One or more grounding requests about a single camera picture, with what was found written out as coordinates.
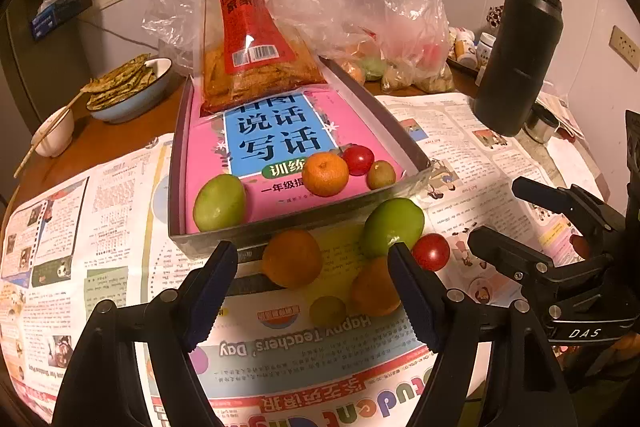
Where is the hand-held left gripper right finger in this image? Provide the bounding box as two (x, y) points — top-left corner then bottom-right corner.
(387, 242), (581, 427)

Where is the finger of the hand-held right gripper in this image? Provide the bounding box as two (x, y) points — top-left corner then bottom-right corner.
(466, 227), (558, 295)
(511, 176), (626, 228)

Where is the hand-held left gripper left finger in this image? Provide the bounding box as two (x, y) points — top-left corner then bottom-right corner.
(52, 241), (239, 427)

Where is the mandarin orange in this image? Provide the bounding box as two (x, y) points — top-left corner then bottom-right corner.
(262, 229), (324, 288)
(350, 257), (403, 318)
(340, 59), (368, 85)
(301, 152), (350, 198)

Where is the red cherry tomato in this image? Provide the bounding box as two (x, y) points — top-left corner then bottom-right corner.
(411, 233), (451, 272)
(341, 145), (376, 176)

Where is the large green jujube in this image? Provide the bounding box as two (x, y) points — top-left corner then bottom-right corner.
(362, 56), (388, 80)
(193, 174), (247, 233)
(361, 198), (426, 259)

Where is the small brownish green jujube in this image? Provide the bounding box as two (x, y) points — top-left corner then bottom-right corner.
(309, 296), (348, 327)
(366, 160), (397, 190)

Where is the grey cardboard box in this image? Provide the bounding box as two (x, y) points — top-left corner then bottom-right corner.
(167, 57), (433, 263)

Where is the person's right hand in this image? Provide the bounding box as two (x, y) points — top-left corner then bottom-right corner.
(570, 232), (592, 262)

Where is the steel cup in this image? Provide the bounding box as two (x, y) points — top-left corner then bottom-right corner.
(525, 104), (561, 145)

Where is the stack of papers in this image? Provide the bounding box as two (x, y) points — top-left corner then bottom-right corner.
(540, 82), (586, 142)

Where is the printed newspaper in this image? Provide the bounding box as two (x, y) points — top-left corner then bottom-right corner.
(0, 92), (608, 427)

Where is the black thermos flask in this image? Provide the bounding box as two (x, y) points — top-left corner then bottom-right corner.
(472, 0), (564, 138)

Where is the bag of yellow pieces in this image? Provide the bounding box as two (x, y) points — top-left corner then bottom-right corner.
(382, 62), (418, 92)
(417, 67), (456, 94)

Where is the pink and blue book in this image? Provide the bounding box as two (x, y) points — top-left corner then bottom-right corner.
(182, 84), (406, 233)

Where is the blue bowl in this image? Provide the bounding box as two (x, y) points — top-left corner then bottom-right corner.
(87, 58), (173, 124)

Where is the small white bowl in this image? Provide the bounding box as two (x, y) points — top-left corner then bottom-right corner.
(31, 107), (75, 158)

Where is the wooden chopsticks pair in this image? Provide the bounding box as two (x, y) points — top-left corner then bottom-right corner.
(14, 89), (93, 178)

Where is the stack of flatbreads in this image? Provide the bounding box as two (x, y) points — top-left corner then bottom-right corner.
(80, 53), (158, 110)

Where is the red label snack bag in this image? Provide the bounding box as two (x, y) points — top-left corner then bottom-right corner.
(200, 0), (328, 118)

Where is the small clear plastic bag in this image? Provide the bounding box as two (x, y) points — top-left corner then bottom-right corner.
(141, 0), (211, 75)

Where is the grey refrigerator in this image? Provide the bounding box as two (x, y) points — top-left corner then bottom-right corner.
(0, 0), (96, 128)

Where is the blue tissue box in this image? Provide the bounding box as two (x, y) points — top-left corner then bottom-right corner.
(31, 0), (93, 40)

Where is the wall socket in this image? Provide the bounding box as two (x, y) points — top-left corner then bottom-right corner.
(609, 26), (640, 72)

